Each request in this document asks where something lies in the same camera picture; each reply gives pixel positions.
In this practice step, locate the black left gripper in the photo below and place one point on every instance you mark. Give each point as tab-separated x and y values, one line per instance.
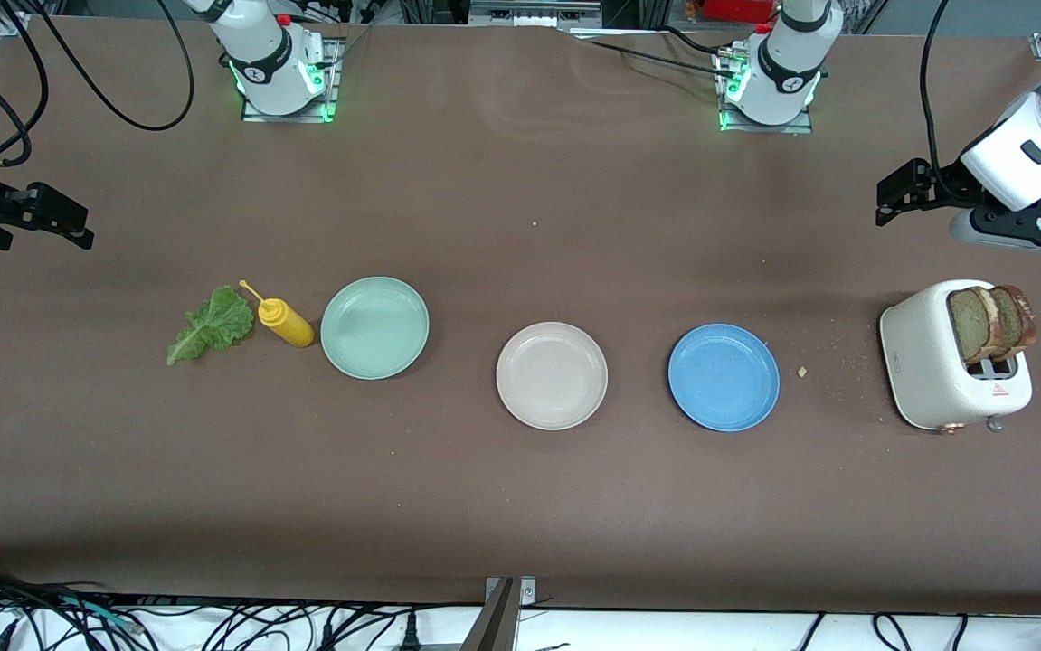
947	183

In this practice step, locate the brown bread slice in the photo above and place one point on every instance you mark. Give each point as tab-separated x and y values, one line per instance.
968	325
1017	321

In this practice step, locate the yellow mustard squeeze bottle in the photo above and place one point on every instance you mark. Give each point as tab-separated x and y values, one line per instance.
289	327

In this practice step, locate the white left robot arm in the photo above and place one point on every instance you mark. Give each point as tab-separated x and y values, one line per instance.
787	63

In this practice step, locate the blue plate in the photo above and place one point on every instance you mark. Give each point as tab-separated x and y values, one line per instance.
723	378

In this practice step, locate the mint green plate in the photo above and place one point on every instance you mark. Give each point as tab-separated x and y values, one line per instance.
375	327

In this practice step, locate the beige plate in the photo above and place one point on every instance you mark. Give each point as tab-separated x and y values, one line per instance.
552	375

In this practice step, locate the white two-slot toaster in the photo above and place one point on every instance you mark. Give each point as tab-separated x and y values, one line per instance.
922	353

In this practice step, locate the green lettuce leaf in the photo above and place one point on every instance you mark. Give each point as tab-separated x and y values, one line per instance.
217	325

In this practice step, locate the red box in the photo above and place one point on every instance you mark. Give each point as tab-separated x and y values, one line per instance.
737	9

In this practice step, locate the grey metal device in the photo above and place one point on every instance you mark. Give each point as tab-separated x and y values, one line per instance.
534	11

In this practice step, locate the black power plug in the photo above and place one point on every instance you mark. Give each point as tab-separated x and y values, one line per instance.
410	637

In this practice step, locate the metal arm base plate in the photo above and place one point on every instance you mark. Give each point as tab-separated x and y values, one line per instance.
333	86
769	128

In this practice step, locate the silver corner bracket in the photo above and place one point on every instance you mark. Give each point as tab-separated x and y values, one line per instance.
526	591

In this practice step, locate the grey metal post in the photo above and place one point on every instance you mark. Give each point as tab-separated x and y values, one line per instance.
495	624

